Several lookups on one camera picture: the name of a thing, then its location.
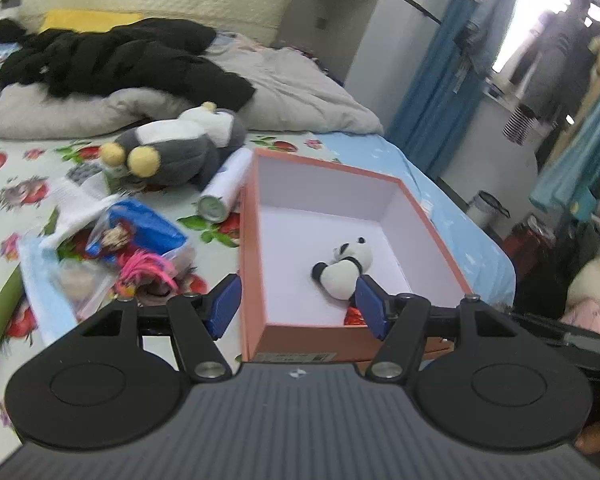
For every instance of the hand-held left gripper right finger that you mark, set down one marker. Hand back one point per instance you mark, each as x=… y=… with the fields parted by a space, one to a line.
x=370 y=310

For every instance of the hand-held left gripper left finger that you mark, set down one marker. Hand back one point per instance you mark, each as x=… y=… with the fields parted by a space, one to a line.
x=225 y=306

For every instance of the small panda plush toy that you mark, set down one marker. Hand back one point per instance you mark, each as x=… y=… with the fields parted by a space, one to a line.
x=342 y=272

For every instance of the orange cardboard box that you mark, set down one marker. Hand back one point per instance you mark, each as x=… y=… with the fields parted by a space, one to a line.
x=325 y=200

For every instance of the white waffle cloth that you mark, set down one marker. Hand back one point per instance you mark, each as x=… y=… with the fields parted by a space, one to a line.
x=75 y=210

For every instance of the small red item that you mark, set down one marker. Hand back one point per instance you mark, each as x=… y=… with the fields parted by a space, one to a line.
x=352 y=317

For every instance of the pile of white pink plush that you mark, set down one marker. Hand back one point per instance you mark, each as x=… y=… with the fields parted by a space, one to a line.
x=595 y=285

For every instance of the pink feather toy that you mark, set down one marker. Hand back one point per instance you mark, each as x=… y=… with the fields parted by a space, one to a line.
x=142 y=267

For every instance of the blue plastic bag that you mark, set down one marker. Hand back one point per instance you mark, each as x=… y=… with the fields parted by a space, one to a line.
x=150 y=230

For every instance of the red object on floor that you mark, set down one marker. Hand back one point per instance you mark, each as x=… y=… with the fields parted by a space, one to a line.
x=525 y=240

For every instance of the white cylinder bottle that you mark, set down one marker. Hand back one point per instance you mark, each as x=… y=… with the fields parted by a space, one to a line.
x=225 y=185

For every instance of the blue star bed sheet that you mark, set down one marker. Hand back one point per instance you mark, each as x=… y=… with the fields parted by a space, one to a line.
x=460 y=220

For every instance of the white bin with black lid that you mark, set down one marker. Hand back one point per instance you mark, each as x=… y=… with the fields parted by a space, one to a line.
x=482 y=210

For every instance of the grey penguin plush toy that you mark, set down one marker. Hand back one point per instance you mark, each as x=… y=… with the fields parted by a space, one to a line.
x=180 y=155

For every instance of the clear plastic packet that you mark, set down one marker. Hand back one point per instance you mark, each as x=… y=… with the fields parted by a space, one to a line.
x=45 y=300

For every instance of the teal hanging garment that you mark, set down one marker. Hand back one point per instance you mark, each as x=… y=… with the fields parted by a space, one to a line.
x=575 y=160

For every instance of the grey quilt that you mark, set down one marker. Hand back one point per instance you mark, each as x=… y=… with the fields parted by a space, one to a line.
x=300 y=90

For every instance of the blue curtain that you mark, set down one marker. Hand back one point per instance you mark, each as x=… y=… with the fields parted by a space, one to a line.
x=430 y=85

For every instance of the floral bed mat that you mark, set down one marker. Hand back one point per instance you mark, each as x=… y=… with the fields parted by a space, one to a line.
x=25 y=180

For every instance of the black jacket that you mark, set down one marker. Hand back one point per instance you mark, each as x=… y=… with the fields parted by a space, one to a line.
x=130 y=60

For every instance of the dark hanging clothes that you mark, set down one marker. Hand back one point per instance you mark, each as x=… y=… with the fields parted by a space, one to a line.
x=555 y=50

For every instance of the white cabinet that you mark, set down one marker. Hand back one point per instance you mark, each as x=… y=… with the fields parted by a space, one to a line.
x=330 y=5

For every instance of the yellow pillow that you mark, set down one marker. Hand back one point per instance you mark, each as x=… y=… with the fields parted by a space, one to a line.
x=90 y=20

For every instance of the grey wall socket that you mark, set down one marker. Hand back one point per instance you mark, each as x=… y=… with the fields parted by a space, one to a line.
x=12 y=1

